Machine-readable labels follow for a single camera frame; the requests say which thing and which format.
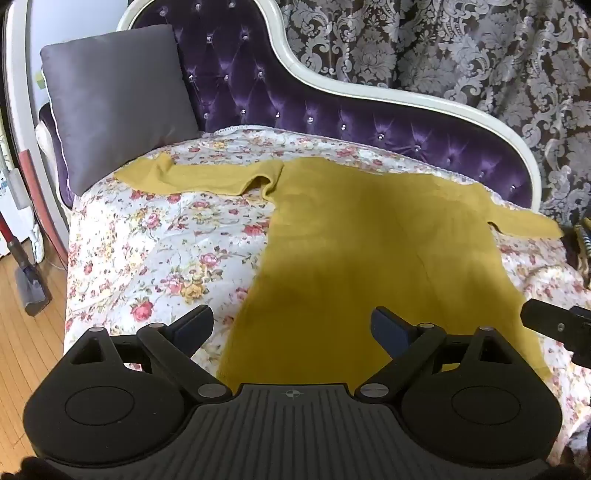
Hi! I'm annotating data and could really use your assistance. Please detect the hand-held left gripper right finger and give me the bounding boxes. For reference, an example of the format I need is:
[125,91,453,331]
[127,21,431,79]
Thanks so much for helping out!
[355,307,522,400]

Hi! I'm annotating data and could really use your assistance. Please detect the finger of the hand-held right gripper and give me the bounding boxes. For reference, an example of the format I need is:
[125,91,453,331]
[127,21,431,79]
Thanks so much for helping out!
[520,298,591,369]

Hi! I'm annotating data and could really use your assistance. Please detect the red stick vacuum cleaner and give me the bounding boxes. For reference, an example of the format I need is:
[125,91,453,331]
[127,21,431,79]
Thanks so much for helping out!
[0,152,51,318]

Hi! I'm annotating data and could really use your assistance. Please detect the grey pillow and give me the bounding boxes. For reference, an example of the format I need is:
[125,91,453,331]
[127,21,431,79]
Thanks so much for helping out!
[40,24,200,197]

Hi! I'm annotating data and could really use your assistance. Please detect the purple tufted headboard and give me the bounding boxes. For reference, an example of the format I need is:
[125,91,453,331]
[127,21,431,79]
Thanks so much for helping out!
[37,0,543,217]

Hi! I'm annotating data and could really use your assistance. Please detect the grey brown damask curtain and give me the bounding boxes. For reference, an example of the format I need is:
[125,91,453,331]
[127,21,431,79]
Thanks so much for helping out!
[272,0,591,232]

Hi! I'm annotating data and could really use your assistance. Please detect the floral printed blanket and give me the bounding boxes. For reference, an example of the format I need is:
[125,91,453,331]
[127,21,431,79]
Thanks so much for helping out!
[65,126,591,467]

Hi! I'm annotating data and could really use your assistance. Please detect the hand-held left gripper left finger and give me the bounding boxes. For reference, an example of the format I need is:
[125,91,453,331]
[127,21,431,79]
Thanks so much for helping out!
[65,305,232,403]

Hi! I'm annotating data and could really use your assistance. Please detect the black yellow striped cloth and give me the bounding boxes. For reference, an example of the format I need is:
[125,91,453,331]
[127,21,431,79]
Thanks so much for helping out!
[570,224,591,278]

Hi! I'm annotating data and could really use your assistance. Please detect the mustard yellow long-sleeve shirt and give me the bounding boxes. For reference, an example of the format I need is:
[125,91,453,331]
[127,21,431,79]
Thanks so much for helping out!
[113,152,565,386]

